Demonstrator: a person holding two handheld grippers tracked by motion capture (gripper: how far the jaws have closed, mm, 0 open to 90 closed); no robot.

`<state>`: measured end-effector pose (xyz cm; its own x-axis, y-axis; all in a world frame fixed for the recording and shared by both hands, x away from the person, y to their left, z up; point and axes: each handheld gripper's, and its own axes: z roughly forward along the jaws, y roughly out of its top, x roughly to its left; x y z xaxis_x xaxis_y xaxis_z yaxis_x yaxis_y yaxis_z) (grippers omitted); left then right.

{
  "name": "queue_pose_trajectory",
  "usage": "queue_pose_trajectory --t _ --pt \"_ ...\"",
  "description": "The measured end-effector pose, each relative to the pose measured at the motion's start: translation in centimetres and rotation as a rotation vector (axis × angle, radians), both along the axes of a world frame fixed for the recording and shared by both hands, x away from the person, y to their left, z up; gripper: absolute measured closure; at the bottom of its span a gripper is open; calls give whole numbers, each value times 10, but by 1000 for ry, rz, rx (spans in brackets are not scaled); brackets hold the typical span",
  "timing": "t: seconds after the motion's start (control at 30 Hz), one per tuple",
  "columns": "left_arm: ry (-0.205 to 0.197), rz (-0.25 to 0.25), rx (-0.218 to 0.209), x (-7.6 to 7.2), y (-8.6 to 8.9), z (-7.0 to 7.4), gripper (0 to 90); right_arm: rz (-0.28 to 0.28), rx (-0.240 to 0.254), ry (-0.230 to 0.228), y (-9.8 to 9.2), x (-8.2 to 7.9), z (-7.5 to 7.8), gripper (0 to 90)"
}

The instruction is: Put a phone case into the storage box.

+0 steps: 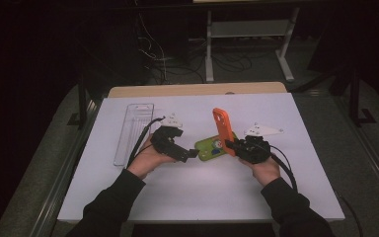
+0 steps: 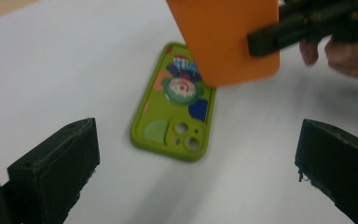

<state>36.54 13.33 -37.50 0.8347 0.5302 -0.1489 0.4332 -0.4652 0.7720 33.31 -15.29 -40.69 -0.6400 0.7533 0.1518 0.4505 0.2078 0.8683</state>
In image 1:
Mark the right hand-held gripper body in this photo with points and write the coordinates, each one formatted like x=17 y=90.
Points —
x=253 y=149

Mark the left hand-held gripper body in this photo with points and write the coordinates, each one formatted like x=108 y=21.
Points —
x=166 y=144

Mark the green cartoon phone case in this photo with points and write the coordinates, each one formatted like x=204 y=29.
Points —
x=209 y=149

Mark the orange phone case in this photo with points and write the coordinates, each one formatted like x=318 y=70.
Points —
x=223 y=128

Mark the clear plastic storage rack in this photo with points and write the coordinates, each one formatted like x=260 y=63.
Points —
x=133 y=131

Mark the person's left hand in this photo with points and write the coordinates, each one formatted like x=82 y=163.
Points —
x=148 y=161

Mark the person's right hand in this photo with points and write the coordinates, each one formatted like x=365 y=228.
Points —
x=266 y=171

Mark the black metal stand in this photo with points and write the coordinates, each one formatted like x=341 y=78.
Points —
x=355 y=98
x=82 y=105

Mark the grey metal rail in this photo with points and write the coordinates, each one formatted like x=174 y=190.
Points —
x=64 y=179
x=368 y=154

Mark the white metal desk frame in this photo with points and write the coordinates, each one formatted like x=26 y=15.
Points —
x=250 y=29

